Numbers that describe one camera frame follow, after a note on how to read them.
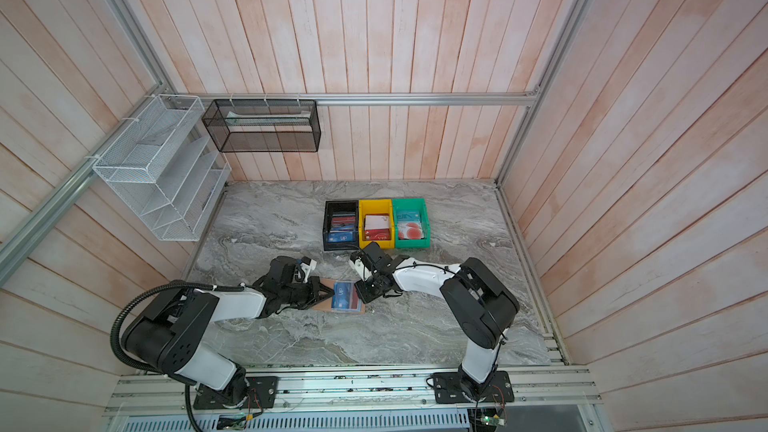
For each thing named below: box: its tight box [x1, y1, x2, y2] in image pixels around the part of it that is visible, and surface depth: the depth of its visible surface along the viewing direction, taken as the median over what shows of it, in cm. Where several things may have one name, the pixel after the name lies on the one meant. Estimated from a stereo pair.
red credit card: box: [351, 284, 359, 309], surface depth 90 cm
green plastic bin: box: [392, 198, 431, 249], surface depth 106 cm
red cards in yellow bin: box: [364, 214, 391, 241], surface depth 106 cm
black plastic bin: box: [322, 200, 360, 251], surface depth 106 cm
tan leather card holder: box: [312, 278, 366, 314], surface depth 90 cm
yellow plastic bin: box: [358, 199, 394, 249], surface depth 106 cm
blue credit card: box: [331, 282, 351, 309], surface depth 90 cm
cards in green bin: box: [396, 210, 425, 240], surface depth 107 cm
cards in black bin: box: [328, 212, 356, 242], surface depth 106 cm
